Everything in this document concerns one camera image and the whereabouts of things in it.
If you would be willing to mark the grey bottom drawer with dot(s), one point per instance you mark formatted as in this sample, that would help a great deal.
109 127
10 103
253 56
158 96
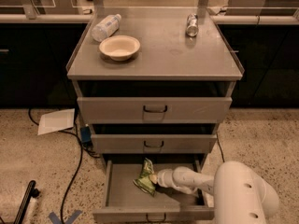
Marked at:
123 201

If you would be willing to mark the grey top drawer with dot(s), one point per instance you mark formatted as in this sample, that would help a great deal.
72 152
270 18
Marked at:
95 110

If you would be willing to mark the green jalapeno chip bag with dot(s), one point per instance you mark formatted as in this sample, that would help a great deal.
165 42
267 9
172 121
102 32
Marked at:
143 182

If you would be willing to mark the black bar object bottom left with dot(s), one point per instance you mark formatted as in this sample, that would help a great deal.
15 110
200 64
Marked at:
31 192

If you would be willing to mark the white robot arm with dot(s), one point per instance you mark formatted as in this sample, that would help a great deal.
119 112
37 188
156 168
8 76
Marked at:
240 195

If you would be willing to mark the clear plastic water bottle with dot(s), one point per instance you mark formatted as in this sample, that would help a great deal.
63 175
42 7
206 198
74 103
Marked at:
106 27

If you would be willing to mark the silver soda can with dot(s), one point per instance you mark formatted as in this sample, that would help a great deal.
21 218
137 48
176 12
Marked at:
192 25

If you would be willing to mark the grey drawer cabinet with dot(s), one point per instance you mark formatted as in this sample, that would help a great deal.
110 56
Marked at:
168 64

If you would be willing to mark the grey drawer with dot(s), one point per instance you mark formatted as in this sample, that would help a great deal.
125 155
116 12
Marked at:
95 110
123 201
153 143

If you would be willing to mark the long dark background counter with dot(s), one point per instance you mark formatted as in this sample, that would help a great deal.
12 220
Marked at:
35 57

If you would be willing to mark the white paper bowl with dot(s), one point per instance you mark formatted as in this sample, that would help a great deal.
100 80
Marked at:
120 47

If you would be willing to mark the blue power adapter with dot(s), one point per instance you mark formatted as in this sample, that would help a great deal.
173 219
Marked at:
85 135

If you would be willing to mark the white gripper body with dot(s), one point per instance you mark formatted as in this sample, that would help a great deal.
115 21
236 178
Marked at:
163 178

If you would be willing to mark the grey middle drawer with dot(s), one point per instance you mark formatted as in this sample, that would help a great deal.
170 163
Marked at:
153 143

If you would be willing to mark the white paper sheet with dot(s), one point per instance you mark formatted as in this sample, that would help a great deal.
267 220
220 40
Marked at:
56 121

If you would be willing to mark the background table right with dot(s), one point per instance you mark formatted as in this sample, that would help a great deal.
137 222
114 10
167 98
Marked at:
262 7

